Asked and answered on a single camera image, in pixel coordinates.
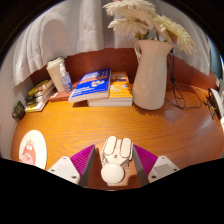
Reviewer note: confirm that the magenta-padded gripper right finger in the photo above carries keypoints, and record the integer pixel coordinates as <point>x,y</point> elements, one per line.
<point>161,168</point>

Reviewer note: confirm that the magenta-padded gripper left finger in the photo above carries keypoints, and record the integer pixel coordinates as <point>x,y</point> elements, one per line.
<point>66,168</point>

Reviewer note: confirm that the white computer mouse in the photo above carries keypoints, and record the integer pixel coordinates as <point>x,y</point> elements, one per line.
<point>113,173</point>

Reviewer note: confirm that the flat red-brown book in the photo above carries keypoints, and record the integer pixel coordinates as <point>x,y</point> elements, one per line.
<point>60,96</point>

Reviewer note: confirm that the dark green mug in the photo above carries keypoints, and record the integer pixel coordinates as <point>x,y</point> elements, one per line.
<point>18,111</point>

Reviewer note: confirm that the clear pump bottle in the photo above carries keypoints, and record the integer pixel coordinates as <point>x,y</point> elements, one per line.
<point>66,82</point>

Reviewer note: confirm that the white desk device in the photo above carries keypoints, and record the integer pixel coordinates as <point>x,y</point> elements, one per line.
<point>218,101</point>

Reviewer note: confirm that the white ceramic jug vase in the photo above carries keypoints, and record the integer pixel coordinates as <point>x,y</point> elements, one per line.
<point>151,80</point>

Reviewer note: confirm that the orange book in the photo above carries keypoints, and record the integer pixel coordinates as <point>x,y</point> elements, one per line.
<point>120,88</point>

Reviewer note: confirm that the white lidded cup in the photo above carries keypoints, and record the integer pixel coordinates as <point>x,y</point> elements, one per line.
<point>55,76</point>

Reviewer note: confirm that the white curtain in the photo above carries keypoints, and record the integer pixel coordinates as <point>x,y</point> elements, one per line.
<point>66,30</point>

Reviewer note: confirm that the white flower bouquet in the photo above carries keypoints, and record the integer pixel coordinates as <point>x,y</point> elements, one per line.
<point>130,25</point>

